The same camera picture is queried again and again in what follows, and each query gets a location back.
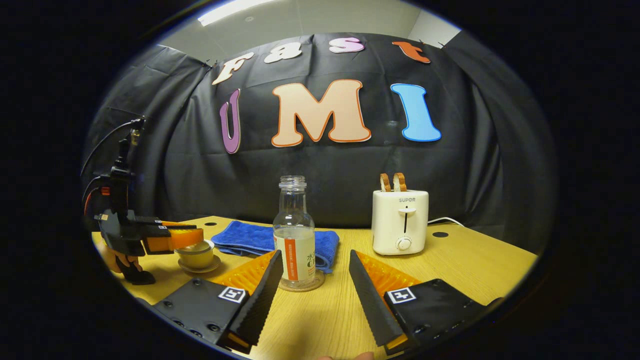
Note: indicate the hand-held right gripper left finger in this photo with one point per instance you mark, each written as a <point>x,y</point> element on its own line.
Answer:
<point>260,305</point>

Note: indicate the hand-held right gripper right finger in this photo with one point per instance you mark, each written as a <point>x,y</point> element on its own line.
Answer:
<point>370,305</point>

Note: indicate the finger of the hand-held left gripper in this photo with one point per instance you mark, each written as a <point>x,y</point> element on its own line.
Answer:
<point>175,240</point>
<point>160,222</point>

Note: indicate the white teacup lid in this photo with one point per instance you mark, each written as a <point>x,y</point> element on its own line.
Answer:
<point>200,246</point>

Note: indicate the white teacup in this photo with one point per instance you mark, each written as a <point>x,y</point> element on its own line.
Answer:
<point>196,260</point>

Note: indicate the round wooden coaster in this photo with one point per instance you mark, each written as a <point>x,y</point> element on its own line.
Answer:
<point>310,285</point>

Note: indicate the clear water bottle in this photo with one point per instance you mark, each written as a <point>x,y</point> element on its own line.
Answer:
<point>294,235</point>

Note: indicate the white saucer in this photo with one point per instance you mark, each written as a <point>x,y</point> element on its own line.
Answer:
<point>212,266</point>

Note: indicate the blue towel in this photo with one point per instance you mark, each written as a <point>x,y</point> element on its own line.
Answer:
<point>240,237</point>

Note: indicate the white toaster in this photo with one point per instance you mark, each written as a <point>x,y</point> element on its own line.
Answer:
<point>400,225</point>

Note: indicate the toasted bread slice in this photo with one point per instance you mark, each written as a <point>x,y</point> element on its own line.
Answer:
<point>385,182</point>
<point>399,182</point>

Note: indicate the black backdrop cloth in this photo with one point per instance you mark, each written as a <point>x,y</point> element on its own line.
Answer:
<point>350,165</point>

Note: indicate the ceiling light panel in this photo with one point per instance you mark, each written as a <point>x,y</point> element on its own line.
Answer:
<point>235,12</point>

